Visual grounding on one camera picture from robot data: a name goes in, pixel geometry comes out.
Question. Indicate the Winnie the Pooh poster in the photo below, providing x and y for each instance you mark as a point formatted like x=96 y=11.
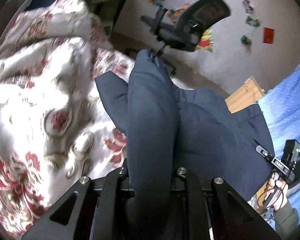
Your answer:
x=206 y=41

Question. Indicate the wooden desk with shelves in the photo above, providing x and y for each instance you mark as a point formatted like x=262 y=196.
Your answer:
x=107 y=2

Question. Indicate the green hanging wall pouch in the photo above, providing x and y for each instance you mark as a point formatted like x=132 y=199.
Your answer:
x=246 y=40

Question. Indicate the dark navy padded jacket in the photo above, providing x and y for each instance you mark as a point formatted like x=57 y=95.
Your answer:
x=167 y=128

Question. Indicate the photo cluster on wall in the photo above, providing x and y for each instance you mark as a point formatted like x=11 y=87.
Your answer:
x=248 y=7

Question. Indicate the anime character poster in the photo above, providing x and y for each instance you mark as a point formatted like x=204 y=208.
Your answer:
x=174 y=14

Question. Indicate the person's right hand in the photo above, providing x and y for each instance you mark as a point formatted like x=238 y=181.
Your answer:
x=275 y=192

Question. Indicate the green photo on wall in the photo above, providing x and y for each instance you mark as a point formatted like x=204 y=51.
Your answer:
x=253 y=22

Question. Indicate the floral white red bed quilt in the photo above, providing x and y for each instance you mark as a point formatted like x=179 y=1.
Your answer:
x=53 y=126

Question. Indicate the red paper on wall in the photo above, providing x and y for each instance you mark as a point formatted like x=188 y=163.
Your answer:
x=268 y=35

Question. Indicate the blue starry door curtain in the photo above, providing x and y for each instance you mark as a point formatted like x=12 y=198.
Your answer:
x=281 y=109

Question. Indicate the black mesh office chair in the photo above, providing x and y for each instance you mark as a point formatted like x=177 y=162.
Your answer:
x=186 y=33

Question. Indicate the light wooden board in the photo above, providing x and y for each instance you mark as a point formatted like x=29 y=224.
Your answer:
x=249 y=93

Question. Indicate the olive green sleeve forearm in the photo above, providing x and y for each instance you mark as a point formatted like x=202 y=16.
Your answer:
x=286 y=220

